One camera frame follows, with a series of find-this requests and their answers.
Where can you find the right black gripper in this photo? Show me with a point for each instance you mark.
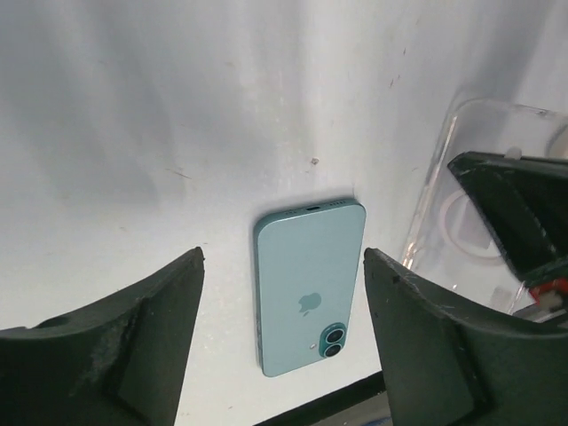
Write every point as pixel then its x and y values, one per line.
pixel 523 204

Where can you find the clear magnetic phone case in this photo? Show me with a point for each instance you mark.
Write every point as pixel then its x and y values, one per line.
pixel 448 243

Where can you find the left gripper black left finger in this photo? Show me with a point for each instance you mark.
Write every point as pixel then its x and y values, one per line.
pixel 118 361

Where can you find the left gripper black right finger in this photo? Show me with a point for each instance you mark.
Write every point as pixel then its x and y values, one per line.
pixel 449 361

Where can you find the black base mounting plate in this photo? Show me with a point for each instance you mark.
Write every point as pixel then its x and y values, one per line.
pixel 333 403

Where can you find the phone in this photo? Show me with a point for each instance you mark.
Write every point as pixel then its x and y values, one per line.
pixel 306 262

